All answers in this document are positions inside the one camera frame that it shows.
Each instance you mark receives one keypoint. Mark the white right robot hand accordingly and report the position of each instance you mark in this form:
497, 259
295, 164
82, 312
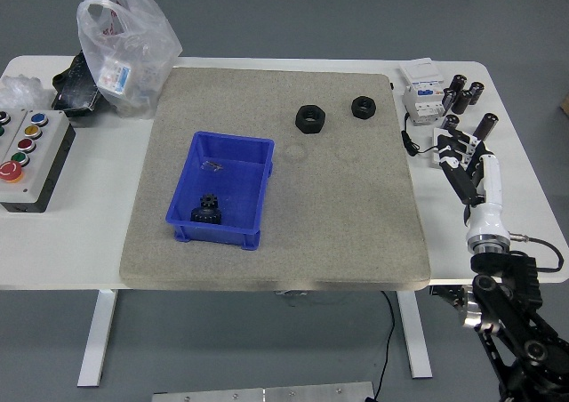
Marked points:
489, 215

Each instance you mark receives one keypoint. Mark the small black gear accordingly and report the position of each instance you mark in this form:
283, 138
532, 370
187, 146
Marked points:
210, 200

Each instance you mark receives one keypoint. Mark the large black gear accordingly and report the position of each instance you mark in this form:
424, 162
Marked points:
204, 217

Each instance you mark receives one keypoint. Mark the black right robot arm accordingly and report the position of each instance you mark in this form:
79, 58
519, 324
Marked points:
511, 308

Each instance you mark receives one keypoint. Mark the brown cardboard box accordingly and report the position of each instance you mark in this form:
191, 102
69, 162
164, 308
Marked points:
565, 104

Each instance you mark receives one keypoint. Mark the small black hex nut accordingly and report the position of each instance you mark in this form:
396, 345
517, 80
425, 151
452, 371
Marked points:
358, 112

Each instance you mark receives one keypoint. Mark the large black hex nut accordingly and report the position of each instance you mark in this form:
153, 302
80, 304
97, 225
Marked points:
304, 124

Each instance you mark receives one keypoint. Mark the blue plastic box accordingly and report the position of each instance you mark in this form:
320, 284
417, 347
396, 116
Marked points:
231, 175

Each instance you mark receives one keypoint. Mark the grey push-button control box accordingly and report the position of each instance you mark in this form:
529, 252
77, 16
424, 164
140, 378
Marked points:
40, 166

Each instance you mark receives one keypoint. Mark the white square plate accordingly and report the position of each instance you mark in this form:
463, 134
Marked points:
433, 162

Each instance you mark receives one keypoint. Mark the dark cylindrical capacitor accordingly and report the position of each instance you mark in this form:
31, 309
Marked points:
450, 122
475, 94
459, 84
461, 103
448, 102
485, 126

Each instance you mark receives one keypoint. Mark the white circuit breaker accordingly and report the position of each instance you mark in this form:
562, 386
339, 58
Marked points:
422, 90

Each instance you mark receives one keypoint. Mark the white table leg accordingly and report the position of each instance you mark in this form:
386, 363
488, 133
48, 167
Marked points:
415, 340
95, 340

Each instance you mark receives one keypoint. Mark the grey-brown mat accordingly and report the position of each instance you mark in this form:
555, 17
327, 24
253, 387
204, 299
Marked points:
311, 224

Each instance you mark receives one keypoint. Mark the clear plastic bag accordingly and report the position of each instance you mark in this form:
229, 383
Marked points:
133, 64

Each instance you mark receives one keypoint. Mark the black case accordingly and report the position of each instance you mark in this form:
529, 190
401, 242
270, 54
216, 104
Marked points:
73, 95

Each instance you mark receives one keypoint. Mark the crumpled clear plastic wrap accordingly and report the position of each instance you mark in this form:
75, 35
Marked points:
22, 90

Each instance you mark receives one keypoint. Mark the grey under-table bracket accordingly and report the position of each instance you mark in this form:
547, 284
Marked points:
291, 292

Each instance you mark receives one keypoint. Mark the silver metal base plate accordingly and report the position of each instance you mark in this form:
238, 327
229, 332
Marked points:
266, 394

